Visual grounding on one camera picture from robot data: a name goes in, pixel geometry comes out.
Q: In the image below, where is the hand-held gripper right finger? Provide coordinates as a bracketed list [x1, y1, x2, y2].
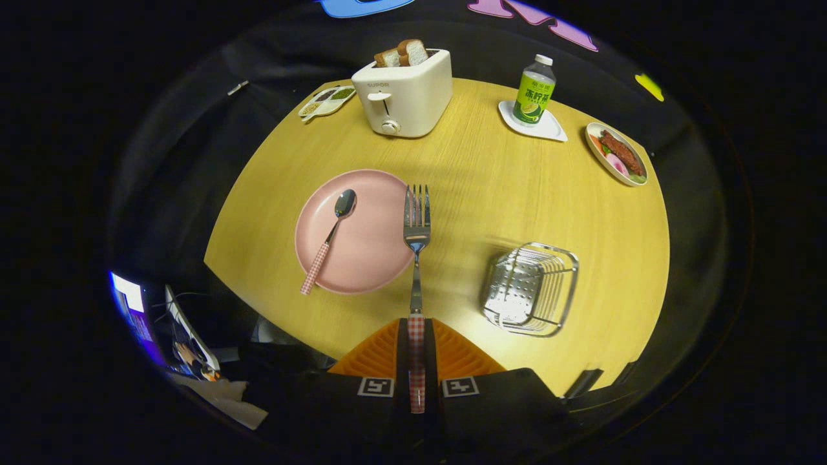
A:
[423, 318, 577, 456]

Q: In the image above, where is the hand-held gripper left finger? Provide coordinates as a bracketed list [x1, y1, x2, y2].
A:
[255, 318, 414, 456]

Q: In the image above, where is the fork with checkered handle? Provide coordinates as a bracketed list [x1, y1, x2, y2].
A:
[403, 184, 432, 414]

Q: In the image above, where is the spoon with checkered handle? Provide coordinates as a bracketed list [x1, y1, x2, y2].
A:
[300, 189, 357, 296]

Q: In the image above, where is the pink plate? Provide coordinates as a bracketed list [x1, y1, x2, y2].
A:
[295, 169, 417, 296]

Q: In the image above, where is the white sheet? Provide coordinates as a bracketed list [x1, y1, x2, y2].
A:
[169, 371, 269, 430]

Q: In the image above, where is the white keyboard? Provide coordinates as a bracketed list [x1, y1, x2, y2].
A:
[165, 284, 220, 372]

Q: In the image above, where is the white coaster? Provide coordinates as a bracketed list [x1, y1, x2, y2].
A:
[498, 100, 569, 143]

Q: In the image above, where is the white divided seasoning dish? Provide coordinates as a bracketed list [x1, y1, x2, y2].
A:
[298, 85, 357, 122]

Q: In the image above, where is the white toaster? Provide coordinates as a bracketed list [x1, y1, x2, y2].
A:
[351, 48, 454, 139]

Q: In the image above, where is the computer monitor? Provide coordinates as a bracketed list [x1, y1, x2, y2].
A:
[109, 271, 162, 366]

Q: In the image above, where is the plate of food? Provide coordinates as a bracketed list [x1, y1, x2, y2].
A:
[585, 122, 649, 187]

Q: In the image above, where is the green label drink bottle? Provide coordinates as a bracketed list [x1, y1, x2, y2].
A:
[512, 54, 557, 126]

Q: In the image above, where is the metal wire basket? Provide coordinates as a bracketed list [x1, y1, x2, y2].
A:
[481, 242, 580, 338]

